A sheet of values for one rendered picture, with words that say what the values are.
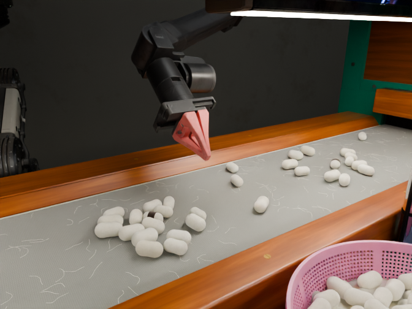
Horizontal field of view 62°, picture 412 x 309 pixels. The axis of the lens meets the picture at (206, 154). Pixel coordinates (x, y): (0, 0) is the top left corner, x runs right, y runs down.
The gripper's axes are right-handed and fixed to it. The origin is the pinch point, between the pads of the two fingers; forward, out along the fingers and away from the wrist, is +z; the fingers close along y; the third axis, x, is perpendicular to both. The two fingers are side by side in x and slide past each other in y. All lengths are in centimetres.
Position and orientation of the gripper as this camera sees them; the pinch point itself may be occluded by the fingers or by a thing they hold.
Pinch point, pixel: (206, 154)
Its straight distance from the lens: 55.5
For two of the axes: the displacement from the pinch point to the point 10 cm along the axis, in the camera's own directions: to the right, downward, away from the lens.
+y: 8.3, -1.9, 5.3
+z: 4.3, 8.1, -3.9
